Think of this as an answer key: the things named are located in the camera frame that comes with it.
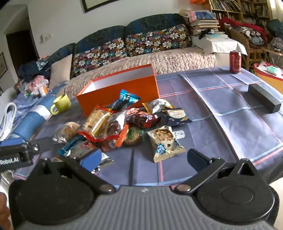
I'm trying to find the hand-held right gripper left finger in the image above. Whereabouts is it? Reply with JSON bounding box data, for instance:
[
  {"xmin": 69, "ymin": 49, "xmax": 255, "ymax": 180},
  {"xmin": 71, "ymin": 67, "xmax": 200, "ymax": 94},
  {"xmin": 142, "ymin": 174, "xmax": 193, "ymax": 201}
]
[{"xmin": 31, "ymin": 149, "xmax": 116, "ymax": 194}]

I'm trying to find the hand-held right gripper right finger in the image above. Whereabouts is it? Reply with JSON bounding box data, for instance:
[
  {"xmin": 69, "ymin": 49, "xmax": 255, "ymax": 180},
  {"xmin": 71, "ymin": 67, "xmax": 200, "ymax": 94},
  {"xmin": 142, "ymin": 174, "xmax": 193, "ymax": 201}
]
[{"xmin": 175, "ymin": 149, "xmax": 262, "ymax": 194}]

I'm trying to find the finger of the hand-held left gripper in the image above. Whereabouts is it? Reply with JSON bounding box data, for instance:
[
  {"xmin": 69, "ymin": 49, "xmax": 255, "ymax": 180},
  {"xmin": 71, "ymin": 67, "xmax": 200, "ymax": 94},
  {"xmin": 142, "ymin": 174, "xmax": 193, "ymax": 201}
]
[{"xmin": 29, "ymin": 137, "xmax": 54, "ymax": 153}]

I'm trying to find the silver foil snack packet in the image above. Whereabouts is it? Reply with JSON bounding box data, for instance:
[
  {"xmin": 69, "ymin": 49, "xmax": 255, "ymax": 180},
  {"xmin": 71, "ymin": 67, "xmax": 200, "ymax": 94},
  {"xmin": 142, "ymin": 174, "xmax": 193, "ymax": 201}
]
[{"xmin": 97, "ymin": 152, "xmax": 115, "ymax": 169}]

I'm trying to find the light blue wafer packet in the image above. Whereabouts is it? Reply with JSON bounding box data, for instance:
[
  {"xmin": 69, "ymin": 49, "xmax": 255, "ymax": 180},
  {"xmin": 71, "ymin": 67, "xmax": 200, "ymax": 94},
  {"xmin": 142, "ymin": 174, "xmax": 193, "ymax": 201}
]
[{"xmin": 59, "ymin": 136, "xmax": 98, "ymax": 158}]

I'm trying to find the clear bag of bread rolls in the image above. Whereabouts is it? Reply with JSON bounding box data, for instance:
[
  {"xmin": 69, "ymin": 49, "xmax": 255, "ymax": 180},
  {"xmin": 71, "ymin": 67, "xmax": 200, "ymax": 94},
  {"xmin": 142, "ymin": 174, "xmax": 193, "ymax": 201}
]
[{"xmin": 53, "ymin": 122, "xmax": 81, "ymax": 144}]

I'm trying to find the red cracker packet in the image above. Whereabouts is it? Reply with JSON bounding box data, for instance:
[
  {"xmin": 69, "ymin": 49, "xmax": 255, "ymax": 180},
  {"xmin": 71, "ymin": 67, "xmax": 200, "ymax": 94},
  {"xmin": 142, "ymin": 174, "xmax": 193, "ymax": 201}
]
[{"xmin": 77, "ymin": 106, "xmax": 116, "ymax": 142}]

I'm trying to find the beige chocolate chip cookie packet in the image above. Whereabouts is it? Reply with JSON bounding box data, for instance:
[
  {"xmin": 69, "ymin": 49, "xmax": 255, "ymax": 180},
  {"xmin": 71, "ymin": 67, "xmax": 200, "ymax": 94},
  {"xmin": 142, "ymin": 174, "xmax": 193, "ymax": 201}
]
[{"xmin": 147, "ymin": 126, "xmax": 186, "ymax": 163}]

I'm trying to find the clear packet of brown cookies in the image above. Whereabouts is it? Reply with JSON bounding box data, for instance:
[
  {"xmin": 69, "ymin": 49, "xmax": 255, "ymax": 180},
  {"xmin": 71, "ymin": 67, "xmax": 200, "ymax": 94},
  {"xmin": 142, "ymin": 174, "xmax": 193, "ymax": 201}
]
[{"xmin": 97, "ymin": 111, "xmax": 131, "ymax": 153}]

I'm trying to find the green label snack packet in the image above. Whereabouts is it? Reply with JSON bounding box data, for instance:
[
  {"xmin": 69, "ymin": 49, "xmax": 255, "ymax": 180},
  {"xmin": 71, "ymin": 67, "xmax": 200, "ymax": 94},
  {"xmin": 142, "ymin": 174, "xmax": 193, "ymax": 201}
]
[{"xmin": 123, "ymin": 127, "xmax": 145, "ymax": 146}]

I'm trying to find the dark blue cracker packet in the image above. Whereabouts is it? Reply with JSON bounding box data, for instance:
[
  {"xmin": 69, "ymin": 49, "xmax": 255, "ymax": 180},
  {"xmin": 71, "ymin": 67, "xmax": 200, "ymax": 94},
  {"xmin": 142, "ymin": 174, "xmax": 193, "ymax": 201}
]
[{"xmin": 161, "ymin": 108, "xmax": 193, "ymax": 126}]

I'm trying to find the dark red chocolate cookie packet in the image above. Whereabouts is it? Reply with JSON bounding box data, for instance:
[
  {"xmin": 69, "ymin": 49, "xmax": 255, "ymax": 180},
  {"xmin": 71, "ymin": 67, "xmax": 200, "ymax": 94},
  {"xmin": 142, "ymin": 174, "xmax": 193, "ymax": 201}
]
[{"xmin": 127, "ymin": 111, "xmax": 161, "ymax": 129}]

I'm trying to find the yellow chips bag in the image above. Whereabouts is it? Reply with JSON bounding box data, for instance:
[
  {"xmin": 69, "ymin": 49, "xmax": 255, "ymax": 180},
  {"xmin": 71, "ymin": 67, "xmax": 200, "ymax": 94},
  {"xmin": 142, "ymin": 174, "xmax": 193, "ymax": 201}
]
[{"xmin": 142, "ymin": 98, "xmax": 175, "ymax": 114}]

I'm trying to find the blue cookie packet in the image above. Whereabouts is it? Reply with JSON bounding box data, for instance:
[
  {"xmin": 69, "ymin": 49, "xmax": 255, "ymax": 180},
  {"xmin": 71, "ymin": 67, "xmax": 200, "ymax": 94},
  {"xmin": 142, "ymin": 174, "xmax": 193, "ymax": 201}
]
[{"xmin": 108, "ymin": 90, "xmax": 141, "ymax": 110}]

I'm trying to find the orange cardboard box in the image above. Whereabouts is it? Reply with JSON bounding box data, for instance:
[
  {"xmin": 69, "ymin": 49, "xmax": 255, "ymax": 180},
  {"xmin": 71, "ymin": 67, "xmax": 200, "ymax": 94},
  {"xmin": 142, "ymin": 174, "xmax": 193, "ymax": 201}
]
[{"xmin": 76, "ymin": 64, "xmax": 160, "ymax": 116}]

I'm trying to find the person's left forearm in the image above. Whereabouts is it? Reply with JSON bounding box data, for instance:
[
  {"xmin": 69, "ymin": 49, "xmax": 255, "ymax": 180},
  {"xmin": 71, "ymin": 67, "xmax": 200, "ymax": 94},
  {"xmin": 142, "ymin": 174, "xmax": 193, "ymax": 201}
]
[{"xmin": 0, "ymin": 192, "xmax": 11, "ymax": 230}]

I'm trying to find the blue striped cloth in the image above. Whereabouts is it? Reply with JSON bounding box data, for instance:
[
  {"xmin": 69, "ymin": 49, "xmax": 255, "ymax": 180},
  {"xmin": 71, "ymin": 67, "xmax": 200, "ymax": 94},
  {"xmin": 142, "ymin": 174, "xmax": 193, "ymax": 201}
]
[{"xmin": 0, "ymin": 87, "xmax": 68, "ymax": 144}]

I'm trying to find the checked blue tablecloth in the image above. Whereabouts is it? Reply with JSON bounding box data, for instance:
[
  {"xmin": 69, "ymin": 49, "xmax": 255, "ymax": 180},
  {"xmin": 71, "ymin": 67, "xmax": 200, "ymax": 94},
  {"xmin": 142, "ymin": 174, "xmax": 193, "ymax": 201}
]
[{"xmin": 13, "ymin": 66, "xmax": 283, "ymax": 186}]

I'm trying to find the yellow-green mug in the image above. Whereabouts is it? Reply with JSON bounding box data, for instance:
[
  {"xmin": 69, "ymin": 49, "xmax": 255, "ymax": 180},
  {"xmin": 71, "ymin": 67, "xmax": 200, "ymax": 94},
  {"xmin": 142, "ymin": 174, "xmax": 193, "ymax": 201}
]
[{"xmin": 50, "ymin": 94, "xmax": 71, "ymax": 115}]

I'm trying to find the heap of pink white packets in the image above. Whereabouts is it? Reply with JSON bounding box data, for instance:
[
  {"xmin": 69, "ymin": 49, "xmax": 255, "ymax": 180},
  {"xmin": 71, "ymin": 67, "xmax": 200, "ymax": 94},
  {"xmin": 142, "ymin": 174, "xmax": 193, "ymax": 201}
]
[{"xmin": 19, "ymin": 75, "xmax": 49, "ymax": 98}]

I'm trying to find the dark blue garment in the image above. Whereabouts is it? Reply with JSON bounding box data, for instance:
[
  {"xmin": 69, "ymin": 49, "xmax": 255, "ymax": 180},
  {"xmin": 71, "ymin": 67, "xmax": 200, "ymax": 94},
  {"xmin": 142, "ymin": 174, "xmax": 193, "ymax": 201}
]
[{"xmin": 18, "ymin": 60, "xmax": 53, "ymax": 82}]

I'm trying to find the plain beige pillow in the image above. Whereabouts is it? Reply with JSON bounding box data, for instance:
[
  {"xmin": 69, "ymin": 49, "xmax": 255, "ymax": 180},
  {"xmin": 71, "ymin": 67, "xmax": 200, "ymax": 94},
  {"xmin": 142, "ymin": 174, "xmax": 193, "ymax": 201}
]
[{"xmin": 49, "ymin": 54, "xmax": 73, "ymax": 89}]

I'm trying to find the black rectangular box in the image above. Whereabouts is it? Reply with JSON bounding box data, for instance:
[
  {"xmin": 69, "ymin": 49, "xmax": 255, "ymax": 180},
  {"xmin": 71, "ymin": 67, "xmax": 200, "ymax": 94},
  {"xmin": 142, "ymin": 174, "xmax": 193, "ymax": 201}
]
[{"xmin": 248, "ymin": 83, "xmax": 282, "ymax": 114}]

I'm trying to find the beige quilted sofa cover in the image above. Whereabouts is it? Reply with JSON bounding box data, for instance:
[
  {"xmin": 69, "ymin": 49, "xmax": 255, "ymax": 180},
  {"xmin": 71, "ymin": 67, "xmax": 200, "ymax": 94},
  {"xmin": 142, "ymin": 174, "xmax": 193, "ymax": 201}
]
[{"xmin": 54, "ymin": 46, "xmax": 217, "ymax": 100}]

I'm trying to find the red soda can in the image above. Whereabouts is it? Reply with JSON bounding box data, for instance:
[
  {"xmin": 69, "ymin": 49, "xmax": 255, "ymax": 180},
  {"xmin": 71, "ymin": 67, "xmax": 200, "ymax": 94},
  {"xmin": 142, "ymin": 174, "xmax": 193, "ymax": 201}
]
[{"xmin": 229, "ymin": 50, "xmax": 242, "ymax": 73}]

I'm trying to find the floral cushion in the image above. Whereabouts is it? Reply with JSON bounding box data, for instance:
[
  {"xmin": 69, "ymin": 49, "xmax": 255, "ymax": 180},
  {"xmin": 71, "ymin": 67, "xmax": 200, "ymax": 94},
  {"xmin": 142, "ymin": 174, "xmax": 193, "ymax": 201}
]
[
  {"xmin": 70, "ymin": 39, "xmax": 128, "ymax": 78},
  {"xmin": 125, "ymin": 24, "xmax": 192, "ymax": 57}
]

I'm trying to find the yellow tray with red rim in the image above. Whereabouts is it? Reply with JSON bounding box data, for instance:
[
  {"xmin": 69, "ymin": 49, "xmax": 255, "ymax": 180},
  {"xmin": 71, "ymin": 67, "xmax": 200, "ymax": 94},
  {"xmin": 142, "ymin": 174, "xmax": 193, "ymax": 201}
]
[{"xmin": 253, "ymin": 61, "xmax": 283, "ymax": 84}]

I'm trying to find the white cloth covered box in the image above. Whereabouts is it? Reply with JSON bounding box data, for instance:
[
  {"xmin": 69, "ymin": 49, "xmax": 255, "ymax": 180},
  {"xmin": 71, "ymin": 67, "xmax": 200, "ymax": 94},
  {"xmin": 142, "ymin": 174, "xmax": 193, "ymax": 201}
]
[{"xmin": 192, "ymin": 33, "xmax": 247, "ymax": 56}]

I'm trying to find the teal tissue pack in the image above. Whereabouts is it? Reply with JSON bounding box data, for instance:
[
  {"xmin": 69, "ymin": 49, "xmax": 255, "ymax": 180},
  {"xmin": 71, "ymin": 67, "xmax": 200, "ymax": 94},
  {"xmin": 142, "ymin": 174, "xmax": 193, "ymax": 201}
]
[{"xmin": 266, "ymin": 65, "xmax": 282, "ymax": 75}]

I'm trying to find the wicker chair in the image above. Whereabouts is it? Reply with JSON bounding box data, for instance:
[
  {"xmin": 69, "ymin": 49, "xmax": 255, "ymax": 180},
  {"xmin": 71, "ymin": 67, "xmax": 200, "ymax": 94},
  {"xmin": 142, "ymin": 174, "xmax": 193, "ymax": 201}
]
[{"xmin": 223, "ymin": 22, "xmax": 269, "ymax": 67}]

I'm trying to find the small black object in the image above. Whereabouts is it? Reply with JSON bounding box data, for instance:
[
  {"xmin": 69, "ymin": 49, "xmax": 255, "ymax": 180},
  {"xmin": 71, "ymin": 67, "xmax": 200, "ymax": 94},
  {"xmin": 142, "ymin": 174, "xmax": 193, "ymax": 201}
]
[{"xmin": 198, "ymin": 29, "xmax": 215, "ymax": 40}]

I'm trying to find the stack of books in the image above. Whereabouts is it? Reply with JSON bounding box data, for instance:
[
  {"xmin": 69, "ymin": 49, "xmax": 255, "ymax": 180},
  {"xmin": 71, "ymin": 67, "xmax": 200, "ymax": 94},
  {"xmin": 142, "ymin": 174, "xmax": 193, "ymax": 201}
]
[{"xmin": 190, "ymin": 19, "xmax": 221, "ymax": 35}]

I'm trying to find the red blanket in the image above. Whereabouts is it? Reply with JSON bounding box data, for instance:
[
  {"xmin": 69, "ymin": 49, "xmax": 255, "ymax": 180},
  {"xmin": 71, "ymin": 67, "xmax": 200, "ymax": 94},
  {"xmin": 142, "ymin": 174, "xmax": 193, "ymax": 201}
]
[{"xmin": 219, "ymin": 17, "xmax": 268, "ymax": 45}]

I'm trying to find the dark blue patterned sofa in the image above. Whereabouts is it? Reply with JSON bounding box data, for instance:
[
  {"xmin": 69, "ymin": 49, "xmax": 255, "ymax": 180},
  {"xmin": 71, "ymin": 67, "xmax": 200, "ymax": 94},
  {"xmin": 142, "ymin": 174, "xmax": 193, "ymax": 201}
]
[{"xmin": 47, "ymin": 13, "xmax": 217, "ymax": 93}]

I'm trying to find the dark teal cloth heap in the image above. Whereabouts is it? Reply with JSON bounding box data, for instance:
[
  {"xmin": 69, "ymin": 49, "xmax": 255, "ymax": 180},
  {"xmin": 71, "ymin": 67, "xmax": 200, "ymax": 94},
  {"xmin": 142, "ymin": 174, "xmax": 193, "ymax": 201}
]
[{"xmin": 266, "ymin": 19, "xmax": 283, "ymax": 36}]

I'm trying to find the wooden bookshelf with books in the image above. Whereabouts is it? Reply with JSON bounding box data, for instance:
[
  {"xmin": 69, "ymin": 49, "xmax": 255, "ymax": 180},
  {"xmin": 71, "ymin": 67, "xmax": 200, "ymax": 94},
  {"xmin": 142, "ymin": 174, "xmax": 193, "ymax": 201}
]
[{"xmin": 209, "ymin": 0, "xmax": 272, "ymax": 22}]

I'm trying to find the white bag strap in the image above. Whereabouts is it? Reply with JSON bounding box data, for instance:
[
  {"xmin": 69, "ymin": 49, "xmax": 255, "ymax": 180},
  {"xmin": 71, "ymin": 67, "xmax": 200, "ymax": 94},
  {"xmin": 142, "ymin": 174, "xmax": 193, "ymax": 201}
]
[{"xmin": 0, "ymin": 102, "xmax": 18, "ymax": 140}]

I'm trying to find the small framed wall picture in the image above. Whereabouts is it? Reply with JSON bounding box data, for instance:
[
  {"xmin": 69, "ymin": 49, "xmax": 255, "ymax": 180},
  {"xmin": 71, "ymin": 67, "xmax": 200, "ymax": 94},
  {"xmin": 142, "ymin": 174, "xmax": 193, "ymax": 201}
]
[{"xmin": 0, "ymin": 52, "xmax": 8, "ymax": 78}]

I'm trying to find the black framed wall picture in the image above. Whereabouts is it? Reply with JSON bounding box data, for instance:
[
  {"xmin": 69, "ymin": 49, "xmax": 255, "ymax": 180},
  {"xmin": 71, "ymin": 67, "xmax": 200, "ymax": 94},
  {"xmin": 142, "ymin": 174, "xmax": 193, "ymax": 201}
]
[{"xmin": 81, "ymin": 0, "xmax": 125, "ymax": 13}]

